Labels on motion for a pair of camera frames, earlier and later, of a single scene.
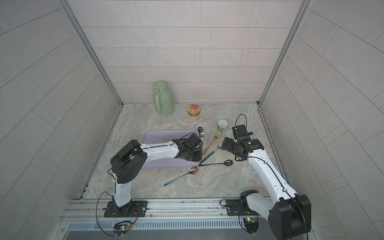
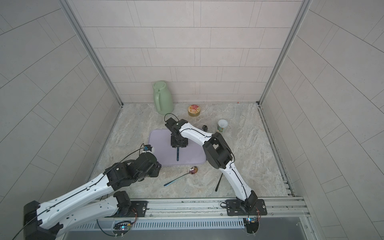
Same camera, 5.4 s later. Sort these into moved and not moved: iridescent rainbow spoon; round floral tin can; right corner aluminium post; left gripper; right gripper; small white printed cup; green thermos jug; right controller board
Moved: right gripper; left gripper
Not moved: right corner aluminium post; iridescent rainbow spoon; round floral tin can; small white printed cup; green thermos jug; right controller board
